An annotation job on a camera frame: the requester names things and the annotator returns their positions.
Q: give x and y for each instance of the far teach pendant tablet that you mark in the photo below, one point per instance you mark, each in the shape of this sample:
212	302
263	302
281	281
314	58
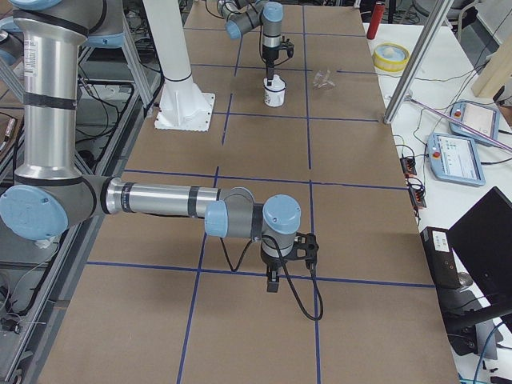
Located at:
479	117

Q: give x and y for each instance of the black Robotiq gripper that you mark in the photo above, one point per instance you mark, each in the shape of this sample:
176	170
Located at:
270	62

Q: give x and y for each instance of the black desktop box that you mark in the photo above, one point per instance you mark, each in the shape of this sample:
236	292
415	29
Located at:
440	258

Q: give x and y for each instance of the white enamel mug blue rim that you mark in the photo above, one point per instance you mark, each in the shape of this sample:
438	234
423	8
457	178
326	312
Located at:
272	99

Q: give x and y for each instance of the clear plastic funnel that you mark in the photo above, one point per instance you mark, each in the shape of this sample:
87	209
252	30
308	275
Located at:
322	80

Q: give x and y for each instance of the yellow blue bowl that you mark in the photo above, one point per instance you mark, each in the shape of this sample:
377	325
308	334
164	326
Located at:
390	57

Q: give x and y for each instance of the aluminium frame post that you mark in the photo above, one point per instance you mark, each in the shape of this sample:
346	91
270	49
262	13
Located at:
426	38

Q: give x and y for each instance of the black computer monitor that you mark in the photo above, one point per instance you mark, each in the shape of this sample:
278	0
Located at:
481	239

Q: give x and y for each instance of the teach pendant tablet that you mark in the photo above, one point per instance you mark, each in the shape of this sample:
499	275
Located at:
479	117
455	159

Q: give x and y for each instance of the near teach pendant tablet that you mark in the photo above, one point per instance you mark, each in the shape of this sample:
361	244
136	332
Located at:
455	159

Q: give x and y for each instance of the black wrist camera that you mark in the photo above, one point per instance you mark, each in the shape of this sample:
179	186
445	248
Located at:
305	248
287	46

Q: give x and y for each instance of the aluminium side frame rail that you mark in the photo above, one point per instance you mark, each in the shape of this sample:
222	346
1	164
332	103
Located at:
51	197

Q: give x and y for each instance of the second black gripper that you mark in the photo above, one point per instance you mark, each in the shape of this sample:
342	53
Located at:
272	263

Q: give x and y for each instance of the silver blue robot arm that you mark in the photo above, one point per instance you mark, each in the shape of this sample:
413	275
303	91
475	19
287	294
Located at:
244	16

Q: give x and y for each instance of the reacher grabber stick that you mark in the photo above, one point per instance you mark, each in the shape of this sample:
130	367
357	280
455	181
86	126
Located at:
460	123

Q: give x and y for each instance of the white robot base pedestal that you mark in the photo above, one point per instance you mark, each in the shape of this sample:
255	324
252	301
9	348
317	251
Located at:
182	105

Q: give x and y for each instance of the red cylinder tube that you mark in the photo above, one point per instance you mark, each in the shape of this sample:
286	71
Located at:
376	17

